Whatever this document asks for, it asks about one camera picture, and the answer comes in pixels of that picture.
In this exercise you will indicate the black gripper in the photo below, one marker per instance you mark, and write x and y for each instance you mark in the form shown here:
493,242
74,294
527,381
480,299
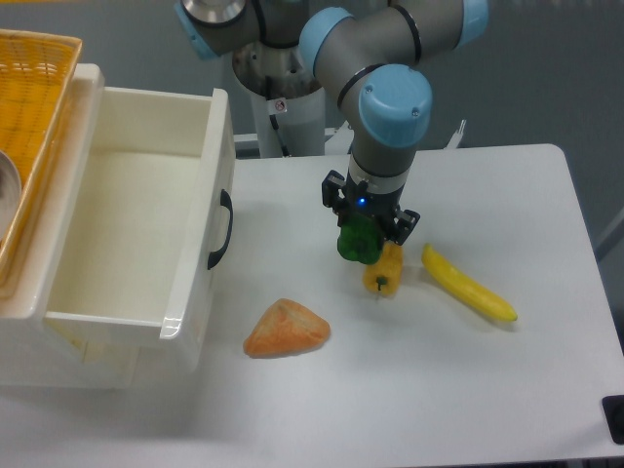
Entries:
370,195

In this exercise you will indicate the green bell pepper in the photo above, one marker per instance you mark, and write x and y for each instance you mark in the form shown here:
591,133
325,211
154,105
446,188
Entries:
359,239

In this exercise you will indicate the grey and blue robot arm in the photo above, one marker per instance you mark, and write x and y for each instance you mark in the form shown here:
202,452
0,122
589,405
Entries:
367,67

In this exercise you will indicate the yellow bell pepper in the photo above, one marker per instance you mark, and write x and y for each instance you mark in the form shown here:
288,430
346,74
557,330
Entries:
384,277

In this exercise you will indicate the open upper white drawer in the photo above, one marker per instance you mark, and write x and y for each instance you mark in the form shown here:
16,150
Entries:
133,269

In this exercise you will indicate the white drawer cabinet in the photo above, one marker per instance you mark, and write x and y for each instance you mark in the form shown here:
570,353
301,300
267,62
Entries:
33,353

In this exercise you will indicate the yellow banana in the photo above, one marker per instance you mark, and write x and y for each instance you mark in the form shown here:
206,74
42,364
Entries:
465,289

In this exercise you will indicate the orange triangular bread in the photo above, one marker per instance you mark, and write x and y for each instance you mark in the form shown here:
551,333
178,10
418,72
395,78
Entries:
286,328

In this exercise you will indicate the silver metal bowl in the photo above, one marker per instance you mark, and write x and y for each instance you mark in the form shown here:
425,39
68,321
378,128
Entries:
10,192

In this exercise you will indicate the yellow woven basket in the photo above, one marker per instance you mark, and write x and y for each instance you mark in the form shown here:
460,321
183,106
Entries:
36,72

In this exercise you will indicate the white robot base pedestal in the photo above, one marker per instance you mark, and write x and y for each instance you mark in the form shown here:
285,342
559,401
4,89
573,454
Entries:
288,103

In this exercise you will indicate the black drawer handle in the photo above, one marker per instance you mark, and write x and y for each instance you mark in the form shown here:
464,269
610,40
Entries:
224,230

